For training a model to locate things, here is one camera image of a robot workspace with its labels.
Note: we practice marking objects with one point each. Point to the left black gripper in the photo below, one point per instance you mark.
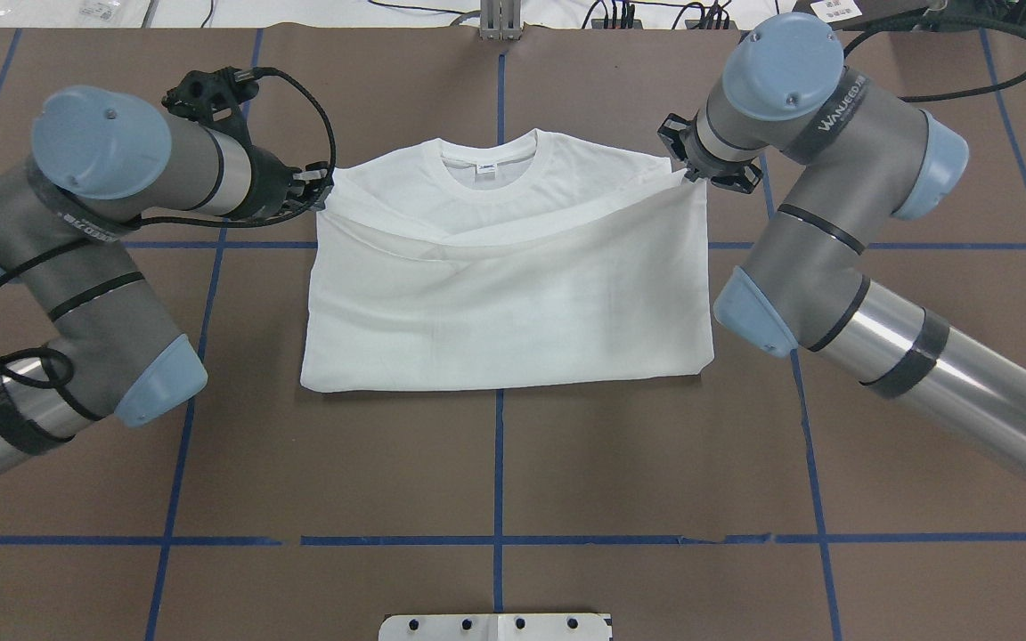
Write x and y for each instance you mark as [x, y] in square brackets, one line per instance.
[271, 186]

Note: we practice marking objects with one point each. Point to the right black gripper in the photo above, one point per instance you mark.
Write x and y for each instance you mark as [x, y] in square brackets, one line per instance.
[696, 164]

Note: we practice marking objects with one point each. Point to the white printed t-shirt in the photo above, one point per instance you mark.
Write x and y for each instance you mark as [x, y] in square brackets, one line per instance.
[543, 261]

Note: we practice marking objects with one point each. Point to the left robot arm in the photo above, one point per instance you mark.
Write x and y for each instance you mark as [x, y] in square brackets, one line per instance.
[83, 336]

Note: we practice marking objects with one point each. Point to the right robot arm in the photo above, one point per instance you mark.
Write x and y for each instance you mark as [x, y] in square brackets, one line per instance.
[867, 156]

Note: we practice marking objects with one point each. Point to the clear plastic bag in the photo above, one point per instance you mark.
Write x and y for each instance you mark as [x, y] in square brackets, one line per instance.
[76, 14]

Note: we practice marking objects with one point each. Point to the aluminium frame post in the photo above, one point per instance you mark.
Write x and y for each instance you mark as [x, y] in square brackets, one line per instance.
[500, 20]

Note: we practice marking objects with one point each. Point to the white camera post with base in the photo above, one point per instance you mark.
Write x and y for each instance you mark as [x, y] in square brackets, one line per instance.
[498, 626]

